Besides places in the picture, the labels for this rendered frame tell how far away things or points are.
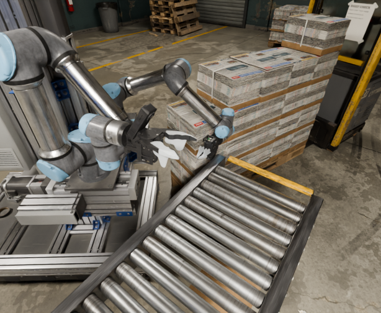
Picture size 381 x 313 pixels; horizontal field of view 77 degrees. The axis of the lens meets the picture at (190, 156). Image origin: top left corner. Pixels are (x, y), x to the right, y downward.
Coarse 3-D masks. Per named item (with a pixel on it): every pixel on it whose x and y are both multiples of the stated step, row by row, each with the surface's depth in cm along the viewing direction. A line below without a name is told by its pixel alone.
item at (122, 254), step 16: (224, 160) 129; (192, 192) 111; (144, 224) 96; (160, 224) 97; (128, 240) 90; (160, 240) 102; (112, 256) 85; (128, 256) 86; (96, 272) 81; (112, 272) 82; (80, 288) 77; (96, 288) 77; (64, 304) 73; (80, 304) 74
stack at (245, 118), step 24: (288, 96) 189; (168, 120) 177; (192, 120) 154; (240, 120) 171; (264, 120) 188; (288, 120) 208; (192, 144) 159; (240, 144) 185; (288, 144) 232; (192, 168) 173; (240, 168) 205
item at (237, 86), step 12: (228, 72) 157; (240, 72) 157; (252, 72) 157; (264, 72) 159; (216, 84) 162; (228, 84) 152; (240, 84) 152; (252, 84) 159; (216, 96) 165; (228, 96) 154; (240, 96) 159; (252, 96) 166
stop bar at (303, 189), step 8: (232, 160) 124; (240, 160) 124; (248, 168) 121; (256, 168) 119; (264, 176) 117; (272, 176) 114; (288, 184) 111; (296, 184) 110; (304, 192) 108; (312, 192) 107
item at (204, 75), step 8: (200, 64) 170; (208, 64) 169; (216, 64) 170; (224, 64) 170; (232, 64) 170; (200, 72) 172; (208, 72) 164; (200, 80) 175; (208, 80) 167; (200, 88) 178; (208, 88) 169
